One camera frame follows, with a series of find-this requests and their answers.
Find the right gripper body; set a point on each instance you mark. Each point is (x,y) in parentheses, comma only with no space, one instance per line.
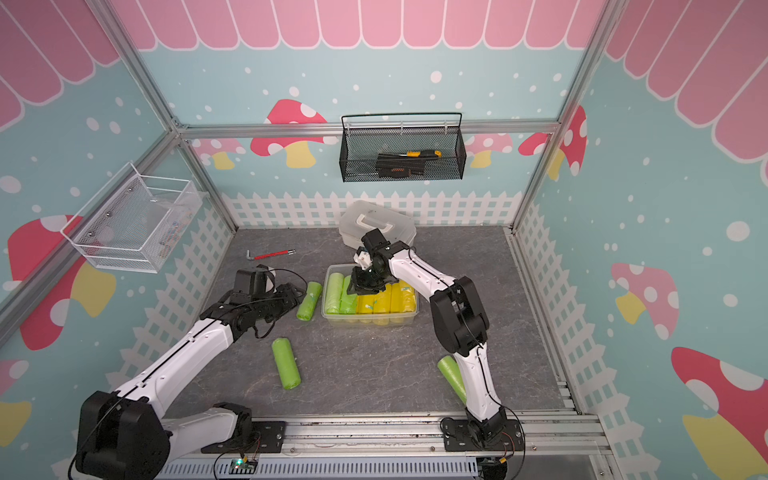
(369,281)

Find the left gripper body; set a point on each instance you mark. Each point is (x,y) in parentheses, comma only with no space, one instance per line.
(272,305)

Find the yellow roll with blue label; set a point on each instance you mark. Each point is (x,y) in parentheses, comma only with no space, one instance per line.
(396,299)

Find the light green roll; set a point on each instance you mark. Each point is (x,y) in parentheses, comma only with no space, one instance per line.
(333,293)

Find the clear plastic storage box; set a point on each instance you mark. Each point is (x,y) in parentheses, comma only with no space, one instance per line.
(365,320)

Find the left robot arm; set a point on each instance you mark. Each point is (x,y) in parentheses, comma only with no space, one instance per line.
(125,434)

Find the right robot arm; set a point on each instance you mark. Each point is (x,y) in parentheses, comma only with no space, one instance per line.
(459,319)

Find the black tool in basket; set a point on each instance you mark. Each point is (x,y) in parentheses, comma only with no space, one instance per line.
(399,166)

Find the yellow black screwdriver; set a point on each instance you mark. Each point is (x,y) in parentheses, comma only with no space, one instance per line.
(419,154)

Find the small circuit board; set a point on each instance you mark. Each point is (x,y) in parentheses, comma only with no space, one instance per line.
(242,466)

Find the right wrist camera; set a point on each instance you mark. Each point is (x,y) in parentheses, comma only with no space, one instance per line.
(362,259)

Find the red handled hex key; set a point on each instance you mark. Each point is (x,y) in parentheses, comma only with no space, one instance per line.
(251,257)

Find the white lidded case with handle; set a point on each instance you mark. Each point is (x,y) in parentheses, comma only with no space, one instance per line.
(362,217)

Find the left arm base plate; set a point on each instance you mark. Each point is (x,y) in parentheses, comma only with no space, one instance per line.
(263,437)

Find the black wire mesh basket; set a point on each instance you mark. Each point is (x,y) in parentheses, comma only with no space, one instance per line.
(365,136)

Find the white wire basket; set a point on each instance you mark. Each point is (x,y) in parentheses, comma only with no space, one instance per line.
(134,222)

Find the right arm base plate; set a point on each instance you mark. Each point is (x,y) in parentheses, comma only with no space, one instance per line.
(458,436)

